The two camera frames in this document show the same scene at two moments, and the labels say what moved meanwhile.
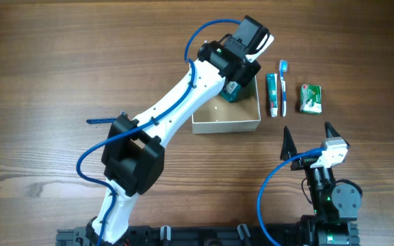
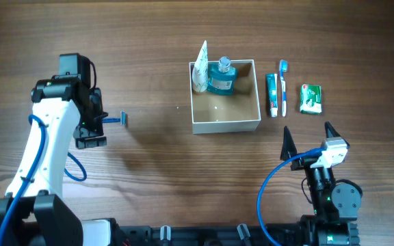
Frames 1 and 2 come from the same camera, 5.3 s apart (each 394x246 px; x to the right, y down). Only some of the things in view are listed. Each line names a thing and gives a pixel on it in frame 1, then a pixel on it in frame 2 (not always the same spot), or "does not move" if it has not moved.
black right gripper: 289,147 does not move
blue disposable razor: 104,119 does not move
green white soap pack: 310,99 does not move
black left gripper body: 250,71 → 90,122
